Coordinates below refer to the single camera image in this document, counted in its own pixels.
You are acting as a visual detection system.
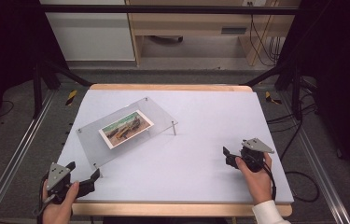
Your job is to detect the left hand-held gripper cable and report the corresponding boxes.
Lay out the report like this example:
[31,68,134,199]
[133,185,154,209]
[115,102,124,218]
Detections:
[32,173,50,224]

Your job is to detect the black overhead metal bar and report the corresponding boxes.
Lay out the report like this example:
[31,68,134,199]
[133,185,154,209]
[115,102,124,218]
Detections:
[38,4,301,16]

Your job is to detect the light wooden desk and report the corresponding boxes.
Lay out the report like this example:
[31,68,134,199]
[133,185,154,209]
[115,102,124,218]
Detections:
[125,0,301,67]

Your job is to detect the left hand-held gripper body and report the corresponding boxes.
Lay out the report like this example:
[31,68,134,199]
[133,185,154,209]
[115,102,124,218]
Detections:
[42,161,80,205]

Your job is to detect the aluminium floor rail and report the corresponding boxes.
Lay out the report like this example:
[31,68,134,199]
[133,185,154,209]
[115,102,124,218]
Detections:
[279,91,350,224]
[0,90,56,224]

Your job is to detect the hand-held gripper cable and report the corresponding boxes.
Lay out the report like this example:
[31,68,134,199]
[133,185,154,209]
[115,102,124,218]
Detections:
[32,173,50,224]
[261,161,278,202]

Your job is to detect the yellow clamp left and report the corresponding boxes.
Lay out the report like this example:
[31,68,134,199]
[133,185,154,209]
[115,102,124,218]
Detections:
[65,90,78,107]

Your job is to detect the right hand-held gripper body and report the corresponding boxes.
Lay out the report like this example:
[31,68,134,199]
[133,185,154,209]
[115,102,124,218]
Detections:
[239,137,275,173]

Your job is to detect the grey desk drawer handle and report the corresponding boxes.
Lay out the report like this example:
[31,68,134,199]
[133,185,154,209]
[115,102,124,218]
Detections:
[220,26,248,35]

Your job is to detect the person's left hand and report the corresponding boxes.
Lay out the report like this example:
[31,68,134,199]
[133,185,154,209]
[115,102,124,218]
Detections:
[41,181,80,224]

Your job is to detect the yellow clamp right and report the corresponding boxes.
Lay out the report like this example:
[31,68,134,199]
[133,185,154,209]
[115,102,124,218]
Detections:
[264,91,283,105]

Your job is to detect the right hand-held gripper cable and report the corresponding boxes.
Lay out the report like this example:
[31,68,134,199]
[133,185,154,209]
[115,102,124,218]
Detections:
[261,161,278,202]

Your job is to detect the person's right hand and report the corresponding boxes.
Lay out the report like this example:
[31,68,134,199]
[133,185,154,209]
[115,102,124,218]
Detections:
[234,152,273,205]

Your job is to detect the yellow clamp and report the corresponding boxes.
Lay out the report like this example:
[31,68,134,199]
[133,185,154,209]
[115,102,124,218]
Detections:
[264,91,283,105]
[65,90,78,107]

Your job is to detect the black floor cable bundle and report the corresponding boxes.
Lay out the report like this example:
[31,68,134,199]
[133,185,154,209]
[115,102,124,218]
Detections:
[266,77,321,203]

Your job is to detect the hanging black desk cables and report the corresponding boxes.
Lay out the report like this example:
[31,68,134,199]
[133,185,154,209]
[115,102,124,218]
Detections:
[247,1,287,67]

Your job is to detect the black metal stand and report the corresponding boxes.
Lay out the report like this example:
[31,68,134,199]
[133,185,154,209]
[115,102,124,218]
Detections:
[243,59,305,121]
[32,58,93,119]

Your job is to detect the clear acrylic photo frame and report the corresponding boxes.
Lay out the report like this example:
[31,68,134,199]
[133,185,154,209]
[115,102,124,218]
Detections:
[76,96,179,171]

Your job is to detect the landscape photo card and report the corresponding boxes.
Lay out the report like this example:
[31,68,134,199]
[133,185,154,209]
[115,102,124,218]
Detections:
[98,109,155,150]

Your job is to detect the white cabinet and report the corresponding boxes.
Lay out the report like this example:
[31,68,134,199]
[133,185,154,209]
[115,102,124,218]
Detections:
[39,0,136,62]

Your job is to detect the thin black floor cable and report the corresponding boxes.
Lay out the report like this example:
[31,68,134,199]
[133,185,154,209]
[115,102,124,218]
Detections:
[0,99,15,119]

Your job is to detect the wooden table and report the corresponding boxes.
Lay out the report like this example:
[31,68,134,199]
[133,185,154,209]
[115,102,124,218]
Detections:
[71,83,293,218]

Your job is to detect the black curtain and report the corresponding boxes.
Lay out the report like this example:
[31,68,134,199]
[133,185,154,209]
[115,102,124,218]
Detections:
[0,0,70,139]
[275,0,350,192]

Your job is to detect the white table mat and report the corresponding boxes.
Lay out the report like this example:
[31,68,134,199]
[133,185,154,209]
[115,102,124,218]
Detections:
[56,89,295,205]

